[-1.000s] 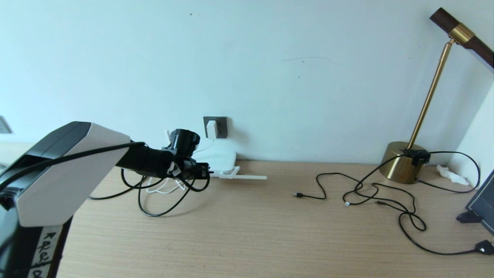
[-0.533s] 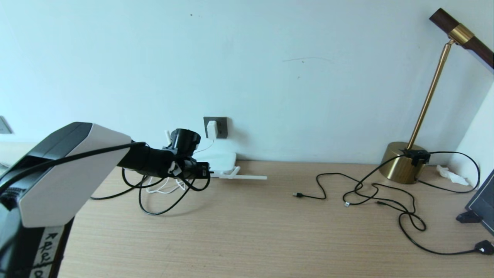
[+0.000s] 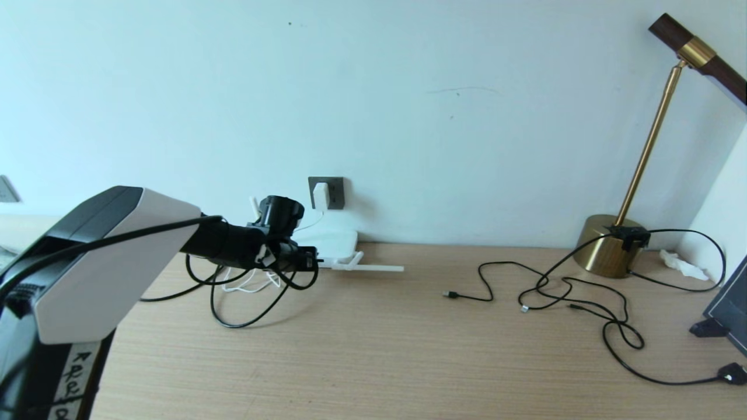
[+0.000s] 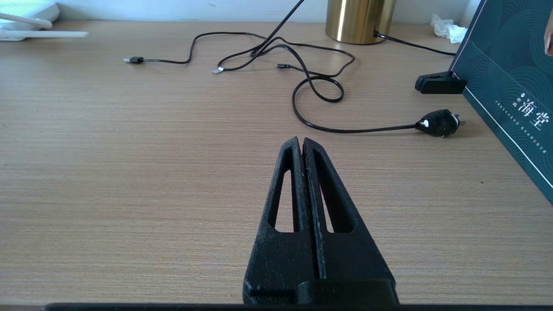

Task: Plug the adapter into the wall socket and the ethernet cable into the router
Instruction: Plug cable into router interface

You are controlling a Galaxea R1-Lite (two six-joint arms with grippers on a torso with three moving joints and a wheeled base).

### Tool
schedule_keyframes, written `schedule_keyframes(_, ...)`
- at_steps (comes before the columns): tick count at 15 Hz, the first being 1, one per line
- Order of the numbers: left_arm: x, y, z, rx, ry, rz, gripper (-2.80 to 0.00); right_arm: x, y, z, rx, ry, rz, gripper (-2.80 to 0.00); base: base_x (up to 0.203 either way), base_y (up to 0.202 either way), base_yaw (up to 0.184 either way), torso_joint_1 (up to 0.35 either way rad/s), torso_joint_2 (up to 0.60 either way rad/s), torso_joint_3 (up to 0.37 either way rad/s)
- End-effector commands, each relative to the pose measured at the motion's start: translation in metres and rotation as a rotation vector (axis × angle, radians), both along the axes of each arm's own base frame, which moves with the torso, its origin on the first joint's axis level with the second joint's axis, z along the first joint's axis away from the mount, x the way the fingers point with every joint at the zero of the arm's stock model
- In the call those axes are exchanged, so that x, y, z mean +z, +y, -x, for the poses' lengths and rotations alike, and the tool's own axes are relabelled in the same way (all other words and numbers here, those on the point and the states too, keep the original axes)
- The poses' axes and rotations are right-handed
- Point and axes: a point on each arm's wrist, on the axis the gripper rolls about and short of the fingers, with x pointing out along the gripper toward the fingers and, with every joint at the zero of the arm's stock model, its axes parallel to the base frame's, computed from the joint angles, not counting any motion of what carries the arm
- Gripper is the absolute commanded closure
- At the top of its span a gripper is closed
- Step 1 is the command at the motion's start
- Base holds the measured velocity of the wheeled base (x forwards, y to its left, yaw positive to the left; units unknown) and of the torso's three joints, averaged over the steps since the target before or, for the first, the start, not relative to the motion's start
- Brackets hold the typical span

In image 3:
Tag white adapter cable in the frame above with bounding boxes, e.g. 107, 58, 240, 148
222, 209, 326, 294

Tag black ethernet cable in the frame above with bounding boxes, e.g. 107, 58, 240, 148
140, 257, 323, 328

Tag white router with antennas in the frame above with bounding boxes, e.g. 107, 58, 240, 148
250, 197, 404, 273

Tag beige upholstered furniture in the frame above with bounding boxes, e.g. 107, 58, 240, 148
0, 215, 62, 254

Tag brass desk lamp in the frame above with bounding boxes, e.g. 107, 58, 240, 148
573, 13, 747, 278

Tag black adapter block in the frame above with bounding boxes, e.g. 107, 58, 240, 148
606, 225, 651, 251

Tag crumpled white tissue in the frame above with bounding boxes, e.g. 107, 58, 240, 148
659, 249, 710, 281

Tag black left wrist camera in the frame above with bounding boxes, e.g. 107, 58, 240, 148
259, 196, 305, 240

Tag grey wall power socket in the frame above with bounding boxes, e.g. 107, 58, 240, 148
308, 177, 345, 210

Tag black usb cables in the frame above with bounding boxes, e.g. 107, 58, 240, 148
442, 261, 645, 351

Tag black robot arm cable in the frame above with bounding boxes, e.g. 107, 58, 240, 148
0, 215, 320, 291

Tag black cable with silver tip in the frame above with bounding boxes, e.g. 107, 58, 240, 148
518, 230, 619, 313

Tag black lamp power cable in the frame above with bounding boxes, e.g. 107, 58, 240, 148
627, 227, 727, 292

